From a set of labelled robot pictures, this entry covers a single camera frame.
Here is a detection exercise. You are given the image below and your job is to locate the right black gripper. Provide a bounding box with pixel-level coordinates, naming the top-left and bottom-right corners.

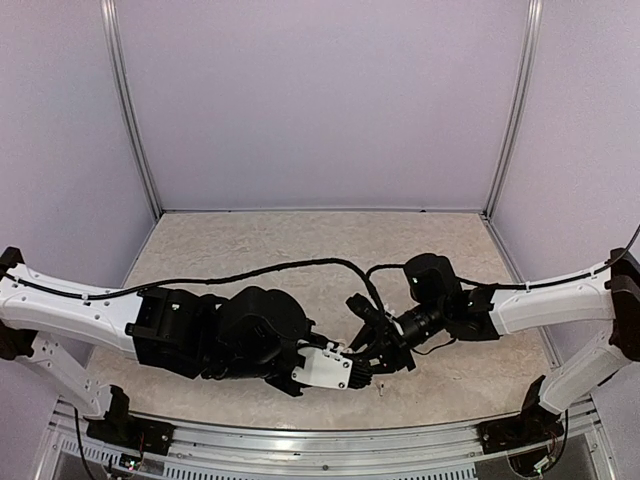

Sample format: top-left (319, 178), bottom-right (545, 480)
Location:
top-left (350, 300), bottom-right (448, 376)

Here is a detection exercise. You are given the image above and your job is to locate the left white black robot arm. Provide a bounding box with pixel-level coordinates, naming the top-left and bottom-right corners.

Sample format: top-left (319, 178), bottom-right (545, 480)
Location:
top-left (1, 247), bottom-right (352, 445)

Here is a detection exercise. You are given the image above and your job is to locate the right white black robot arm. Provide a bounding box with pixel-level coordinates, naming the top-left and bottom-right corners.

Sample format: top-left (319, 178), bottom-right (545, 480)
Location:
top-left (347, 249), bottom-right (639, 444)

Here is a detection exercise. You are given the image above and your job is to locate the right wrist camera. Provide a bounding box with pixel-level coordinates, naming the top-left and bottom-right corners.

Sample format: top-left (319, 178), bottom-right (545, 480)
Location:
top-left (346, 293), bottom-right (394, 332)

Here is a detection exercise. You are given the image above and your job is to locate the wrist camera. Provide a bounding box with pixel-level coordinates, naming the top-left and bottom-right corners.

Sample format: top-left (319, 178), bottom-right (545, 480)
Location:
top-left (290, 341), bottom-right (373, 390)
top-left (346, 293), bottom-right (394, 332)

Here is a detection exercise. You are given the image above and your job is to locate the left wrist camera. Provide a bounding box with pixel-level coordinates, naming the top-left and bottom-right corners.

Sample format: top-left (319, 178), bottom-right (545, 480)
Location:
top-left (290, 341), bottom-right (373, 390)

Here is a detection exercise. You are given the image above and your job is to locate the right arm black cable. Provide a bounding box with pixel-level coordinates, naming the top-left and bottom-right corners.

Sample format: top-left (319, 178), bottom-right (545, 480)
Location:
top-left (364, 224), bottom-right (640, 356)

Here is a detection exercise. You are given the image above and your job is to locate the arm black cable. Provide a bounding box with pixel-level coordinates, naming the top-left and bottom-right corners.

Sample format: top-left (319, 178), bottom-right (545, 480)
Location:
top-left (9, 257), bottom-right (381, 321)
top-left (364, 224), bottom-right (640, 356)

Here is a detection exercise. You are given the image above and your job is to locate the front aluminium rail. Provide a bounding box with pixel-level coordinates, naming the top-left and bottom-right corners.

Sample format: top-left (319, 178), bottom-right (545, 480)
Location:
top-left (47, 404), bottom-right (609, 480)

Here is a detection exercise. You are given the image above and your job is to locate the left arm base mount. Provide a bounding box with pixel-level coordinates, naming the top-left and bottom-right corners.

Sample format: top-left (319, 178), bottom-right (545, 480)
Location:
top-left (87, 385), bottom-right (176, 456)

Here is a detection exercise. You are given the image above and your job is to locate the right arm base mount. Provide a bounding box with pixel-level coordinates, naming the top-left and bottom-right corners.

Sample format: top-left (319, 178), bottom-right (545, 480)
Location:
top-left (477, 375), bottom-right (565, 454)

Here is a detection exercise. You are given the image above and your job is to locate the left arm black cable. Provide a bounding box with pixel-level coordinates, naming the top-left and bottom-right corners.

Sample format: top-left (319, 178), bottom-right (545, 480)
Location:
top-left (9, 257), bottom-right (381, 321)

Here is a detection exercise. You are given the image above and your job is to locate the right aluminium post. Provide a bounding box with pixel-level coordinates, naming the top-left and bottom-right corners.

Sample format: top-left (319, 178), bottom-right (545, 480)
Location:
top-left (483, 0), bottom-right (544, 223)

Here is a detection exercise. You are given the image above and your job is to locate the aluminium post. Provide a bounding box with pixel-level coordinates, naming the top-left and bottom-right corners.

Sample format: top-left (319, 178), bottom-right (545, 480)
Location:
top-left (100, 0), bottom-right (164, 222)
top-left (483, 0), bottom-right (544, 223)

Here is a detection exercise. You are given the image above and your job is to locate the left aluminium post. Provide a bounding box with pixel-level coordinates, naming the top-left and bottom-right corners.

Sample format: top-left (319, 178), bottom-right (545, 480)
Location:
top-left (100, 0), bottom-right (164, 222)

